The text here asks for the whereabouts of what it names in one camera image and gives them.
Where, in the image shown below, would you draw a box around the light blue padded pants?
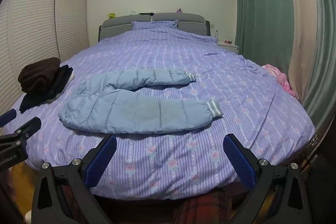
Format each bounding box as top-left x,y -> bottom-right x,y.
59,69 -> 223,134

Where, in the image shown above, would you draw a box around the black folded garment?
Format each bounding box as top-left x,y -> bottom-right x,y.
19,65 -> 75,114

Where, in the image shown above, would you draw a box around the brown folded garment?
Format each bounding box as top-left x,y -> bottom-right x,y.
18,57 -> 60,94

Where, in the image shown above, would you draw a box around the red plaid cloth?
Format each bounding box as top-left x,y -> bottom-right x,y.
172,190 -> 232,224

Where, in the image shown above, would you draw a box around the purple floral striped duvet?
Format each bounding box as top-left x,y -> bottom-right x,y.
4,28 -> 315,200

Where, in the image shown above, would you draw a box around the white louvered wardrobe doors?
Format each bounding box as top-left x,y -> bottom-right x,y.
1,0 -> 89,112

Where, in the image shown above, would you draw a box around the pink blanket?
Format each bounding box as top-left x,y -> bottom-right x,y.
262,64 -> 296,98

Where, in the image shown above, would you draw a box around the grey upholstered headboard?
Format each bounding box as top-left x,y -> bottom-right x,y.
98,12 -> 211,42

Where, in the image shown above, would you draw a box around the yellow toy on headboard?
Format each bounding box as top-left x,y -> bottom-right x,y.
108,13 -> 116,18

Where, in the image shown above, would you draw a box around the beige curtain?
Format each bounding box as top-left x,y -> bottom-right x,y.
288,0 -> 318,102

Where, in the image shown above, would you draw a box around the white bedside table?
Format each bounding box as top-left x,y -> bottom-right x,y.
217,41 -> 239,54

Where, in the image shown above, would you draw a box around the black flat item on headboard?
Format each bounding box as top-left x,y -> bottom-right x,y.
139,12 -> 154,16

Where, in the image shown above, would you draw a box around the purple striped pillow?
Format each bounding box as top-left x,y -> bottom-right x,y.
132,20 -> 178,30

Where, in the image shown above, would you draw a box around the green curtain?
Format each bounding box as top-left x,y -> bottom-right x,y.
236,0 -> 335,127

